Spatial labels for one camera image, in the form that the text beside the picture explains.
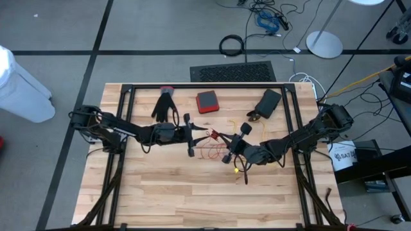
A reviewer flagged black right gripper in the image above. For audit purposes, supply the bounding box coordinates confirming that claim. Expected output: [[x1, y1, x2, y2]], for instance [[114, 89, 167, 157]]
[[219, 132, 258, 165]]

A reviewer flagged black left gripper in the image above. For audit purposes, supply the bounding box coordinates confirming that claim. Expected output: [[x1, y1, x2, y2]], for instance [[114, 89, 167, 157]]
[[153, 112, 212, 149]]

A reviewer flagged black spool for yellow cord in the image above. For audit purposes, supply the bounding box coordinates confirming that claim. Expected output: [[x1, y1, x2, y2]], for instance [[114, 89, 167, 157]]
[[246, 110, 261, 123]]

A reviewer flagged red box with dark lid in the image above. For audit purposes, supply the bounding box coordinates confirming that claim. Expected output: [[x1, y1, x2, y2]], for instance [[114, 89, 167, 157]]
[[195, 90, 221, 114]]

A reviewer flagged black glove with red cuff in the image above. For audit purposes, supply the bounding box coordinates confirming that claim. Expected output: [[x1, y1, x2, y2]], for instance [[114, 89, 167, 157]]
[[151, 85, 178, 123]]

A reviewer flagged black pouch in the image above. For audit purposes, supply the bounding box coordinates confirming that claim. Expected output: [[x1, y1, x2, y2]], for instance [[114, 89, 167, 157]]
[[254, 89, 283, 120]]

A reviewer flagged black floor vent grate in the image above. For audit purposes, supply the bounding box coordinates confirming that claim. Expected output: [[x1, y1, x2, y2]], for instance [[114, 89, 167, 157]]
[[189, 60, 277, 83]]

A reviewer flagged black power strip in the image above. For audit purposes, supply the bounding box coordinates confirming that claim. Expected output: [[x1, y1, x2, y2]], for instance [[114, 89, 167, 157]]
[[274, 12, 290, 31]]

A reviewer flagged silver lamp stand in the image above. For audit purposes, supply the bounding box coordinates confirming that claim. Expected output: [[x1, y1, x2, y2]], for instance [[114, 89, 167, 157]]
[[305, 0, 386, 60]]

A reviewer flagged small black box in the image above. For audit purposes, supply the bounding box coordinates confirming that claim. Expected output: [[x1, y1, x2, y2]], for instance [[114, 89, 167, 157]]
[[353, 139, 383, 163]]

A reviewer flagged black side desk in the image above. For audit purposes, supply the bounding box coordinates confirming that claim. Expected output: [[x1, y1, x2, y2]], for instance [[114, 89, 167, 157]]
[[333, 69, 411, 222]]

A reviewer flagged white trash bin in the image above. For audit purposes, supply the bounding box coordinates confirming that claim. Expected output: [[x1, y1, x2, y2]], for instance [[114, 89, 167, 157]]
[[0, 44, 57, 124]]

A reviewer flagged black desk device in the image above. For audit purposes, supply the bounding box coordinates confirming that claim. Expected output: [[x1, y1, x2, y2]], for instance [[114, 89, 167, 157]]
[[394, 55, 411, 104]]

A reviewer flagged cart with black casters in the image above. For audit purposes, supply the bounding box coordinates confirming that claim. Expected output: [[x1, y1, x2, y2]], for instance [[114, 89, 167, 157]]
[[385, 0, 411, 46]]

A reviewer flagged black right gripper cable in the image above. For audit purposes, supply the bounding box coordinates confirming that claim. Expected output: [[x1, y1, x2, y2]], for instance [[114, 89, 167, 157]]
[[233, 153, 252, 185]]

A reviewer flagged black metal table frame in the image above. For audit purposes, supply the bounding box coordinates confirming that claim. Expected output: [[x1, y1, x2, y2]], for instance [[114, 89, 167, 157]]
[[72, 82, 346, 231]]

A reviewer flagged coiled black floor cable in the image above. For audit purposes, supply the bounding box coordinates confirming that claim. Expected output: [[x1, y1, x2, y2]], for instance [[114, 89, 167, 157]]
[[218, 33, 246, 58]]

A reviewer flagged white floor cable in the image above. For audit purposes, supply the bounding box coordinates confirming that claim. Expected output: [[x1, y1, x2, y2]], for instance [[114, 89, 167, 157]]
[[288, 72, 327, 97]]

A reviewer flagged brown strap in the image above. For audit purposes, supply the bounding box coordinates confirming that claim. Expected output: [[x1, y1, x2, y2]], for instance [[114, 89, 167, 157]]
[[323, 187, 334, 211]]

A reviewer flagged blue floor cable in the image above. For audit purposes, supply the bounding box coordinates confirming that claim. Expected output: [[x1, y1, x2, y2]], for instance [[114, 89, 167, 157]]
[[255, 10, 281, 33]]

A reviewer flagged yellow floor cable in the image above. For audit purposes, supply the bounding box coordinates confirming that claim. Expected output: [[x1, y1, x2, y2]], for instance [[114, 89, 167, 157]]
[[326, 55, 411, 99]]

